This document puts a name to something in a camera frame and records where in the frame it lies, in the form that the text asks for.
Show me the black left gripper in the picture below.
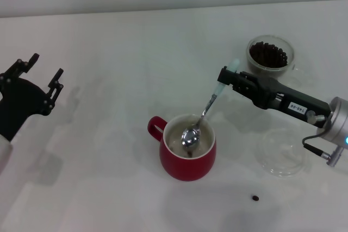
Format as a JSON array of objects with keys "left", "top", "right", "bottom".
[{"left": 0, "top": 53, "right": 64, "bottom": 143}]

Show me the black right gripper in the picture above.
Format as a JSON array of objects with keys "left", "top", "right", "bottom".
[{"left": 217, "top": 66, "right": 333, "bottom": 128}]

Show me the steel spoon with blue handle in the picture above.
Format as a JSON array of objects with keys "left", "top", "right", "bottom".
[{"left": 181, "top": 58, "right": 240, "bottom": 156}]

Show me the red ceramic mug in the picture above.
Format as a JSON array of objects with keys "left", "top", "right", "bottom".
[{"left": 147, "top": 114, "right": 218, "bottom": 181}]

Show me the heap of coffee beans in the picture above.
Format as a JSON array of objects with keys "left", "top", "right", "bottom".
[{"left": 249, "top": 41, "right": 289, "bottom": 77}]

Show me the clear glass cup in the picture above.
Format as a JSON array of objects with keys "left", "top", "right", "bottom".
[{"left": 246, "top": 35, "right": 302, "bottom": 82}]

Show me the glass saucer with bean crumbs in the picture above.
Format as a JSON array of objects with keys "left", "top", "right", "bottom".
[{"left": 236, "top": 51, "right": 308, "bottom": 91}]

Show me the empty clear glass saucer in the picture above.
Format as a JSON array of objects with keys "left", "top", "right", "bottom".
[{"left": 258, "top": 128, "right": 307, "bottom": 179}]

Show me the black cable with metal plug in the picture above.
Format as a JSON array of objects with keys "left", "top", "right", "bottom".
[{"left": 302, "top": 134, "right": 344, "bottom": 166}]

